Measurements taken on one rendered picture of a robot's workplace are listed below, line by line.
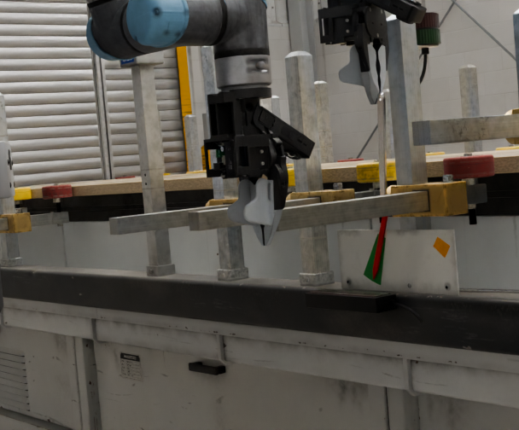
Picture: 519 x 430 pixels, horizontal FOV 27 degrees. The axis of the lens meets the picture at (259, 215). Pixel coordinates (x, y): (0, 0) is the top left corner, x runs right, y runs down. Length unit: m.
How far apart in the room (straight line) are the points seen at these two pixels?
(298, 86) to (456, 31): 9.06
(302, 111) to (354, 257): 0.28
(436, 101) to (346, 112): 1.31
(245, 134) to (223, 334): 0.80
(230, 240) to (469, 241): 0.47
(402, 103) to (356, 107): 10.16
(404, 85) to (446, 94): 9.30
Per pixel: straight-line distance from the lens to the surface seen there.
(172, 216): 1.96
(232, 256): 2.08
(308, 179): 1.87
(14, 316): 3.02
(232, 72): 1.42
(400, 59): 1.70
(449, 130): 1.33
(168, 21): 1.36
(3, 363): 3.67
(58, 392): 3.37
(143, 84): 2.29
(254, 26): 1.43
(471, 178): 1.74
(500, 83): 10.57
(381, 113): 1.64
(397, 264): 1.72
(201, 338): 2.24
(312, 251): 1.88
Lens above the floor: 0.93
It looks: 3 degrees down
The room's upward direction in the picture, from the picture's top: 5 degrees counter-clockwise
